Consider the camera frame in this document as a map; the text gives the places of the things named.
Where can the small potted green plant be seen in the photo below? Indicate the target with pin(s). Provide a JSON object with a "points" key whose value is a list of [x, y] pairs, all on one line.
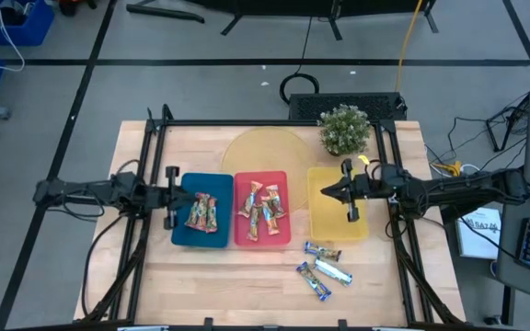
{"points": [[344, 129]]}

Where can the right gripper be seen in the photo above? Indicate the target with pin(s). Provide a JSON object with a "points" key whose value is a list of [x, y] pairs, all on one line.
{"points": [[361, 188]]}

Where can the yellow power plug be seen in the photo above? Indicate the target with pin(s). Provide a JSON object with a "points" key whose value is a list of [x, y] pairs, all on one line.
{"points": [[449, 168]]}

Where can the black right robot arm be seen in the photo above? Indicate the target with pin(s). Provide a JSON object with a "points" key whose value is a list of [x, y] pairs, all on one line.
{"points": [[453, 190]]}

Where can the white paper booklet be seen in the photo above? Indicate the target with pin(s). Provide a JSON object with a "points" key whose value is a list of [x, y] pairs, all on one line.
{"points": [[476, 234]]}

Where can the blue plastic bin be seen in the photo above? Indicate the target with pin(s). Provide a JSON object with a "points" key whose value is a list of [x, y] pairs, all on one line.
{"points": [[205, 234]]}

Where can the black perforated computer case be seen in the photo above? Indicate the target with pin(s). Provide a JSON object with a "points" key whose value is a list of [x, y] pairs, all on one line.
{"points": [[348, 99]]}

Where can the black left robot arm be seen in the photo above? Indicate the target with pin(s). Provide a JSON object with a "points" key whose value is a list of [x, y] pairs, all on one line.
{"points": [[85, 190]]}

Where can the black backdrop panel stand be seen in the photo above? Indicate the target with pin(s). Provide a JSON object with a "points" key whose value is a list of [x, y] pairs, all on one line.
{"points": [[292, 5]]}

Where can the yellow plastic bin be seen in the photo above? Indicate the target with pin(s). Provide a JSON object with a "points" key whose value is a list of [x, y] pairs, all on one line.
{"points": [[329, 220]]}

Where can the orange granola bar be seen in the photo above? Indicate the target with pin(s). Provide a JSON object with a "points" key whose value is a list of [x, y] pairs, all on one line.
{"points": [[275, 200], [250, 198], [269, 220], [254, 225]]}

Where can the red plastic bin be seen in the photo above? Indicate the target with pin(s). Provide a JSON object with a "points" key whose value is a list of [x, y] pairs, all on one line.
{"points": [[242, 234]]}

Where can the grey keyboard desk panel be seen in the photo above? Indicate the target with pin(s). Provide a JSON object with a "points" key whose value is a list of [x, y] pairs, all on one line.
{"points": [[513, 257]]}

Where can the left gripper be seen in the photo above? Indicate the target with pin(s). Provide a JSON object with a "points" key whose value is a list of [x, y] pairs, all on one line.
{"points": [[161, 195]]}

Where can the large blue storage crate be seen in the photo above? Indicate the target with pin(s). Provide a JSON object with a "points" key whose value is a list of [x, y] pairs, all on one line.
{"points": [[30, 30]]}

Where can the black metal table frame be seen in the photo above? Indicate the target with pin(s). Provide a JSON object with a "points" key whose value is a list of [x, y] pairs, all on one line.
{"points": [[269, 122]]}

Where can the round yellow placemat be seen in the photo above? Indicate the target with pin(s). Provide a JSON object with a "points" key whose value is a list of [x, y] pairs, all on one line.
{"points": [[265, 149]]}

